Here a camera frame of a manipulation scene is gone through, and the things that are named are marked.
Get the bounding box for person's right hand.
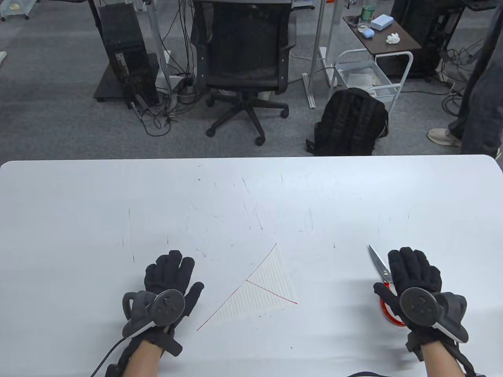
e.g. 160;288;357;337
373;247;443;362

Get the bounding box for person's left hand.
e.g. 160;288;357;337
143;251;205;357

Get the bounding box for person's right forearm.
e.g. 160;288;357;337
420;340;466;377

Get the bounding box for person's left forearm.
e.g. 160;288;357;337
125;339;165;377

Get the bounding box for grey round wrist tracker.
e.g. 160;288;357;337
122;289;186;339
400;287;469;343

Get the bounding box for white triangular lined paper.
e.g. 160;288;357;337
196;243;298;331

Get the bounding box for black backpack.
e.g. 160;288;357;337
306;88;390;157

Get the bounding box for white power strip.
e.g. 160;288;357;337
155;49;184;95

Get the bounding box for black computer tower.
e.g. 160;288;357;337
97;3;160;110

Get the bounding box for black equipment cabinet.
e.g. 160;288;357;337
391;0;453;80

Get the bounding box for black mesh office chair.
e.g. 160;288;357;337
191;0;296;147

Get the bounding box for pale blue tissue box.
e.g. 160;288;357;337
370;15;395;31

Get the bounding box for white wheeled cart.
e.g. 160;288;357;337
0;0;31;22

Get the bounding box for red-handled scissors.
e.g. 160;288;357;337
368;244;406;327

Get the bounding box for black glove cable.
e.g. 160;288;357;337
90;337;136;377
448;341;477;377

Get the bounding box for tangle of black floor cables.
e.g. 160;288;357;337
130;0;197;137

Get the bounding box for white metal stand frame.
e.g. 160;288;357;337
302;0;343;110

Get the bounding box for brown side table white frame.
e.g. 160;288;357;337
329;15;422;115

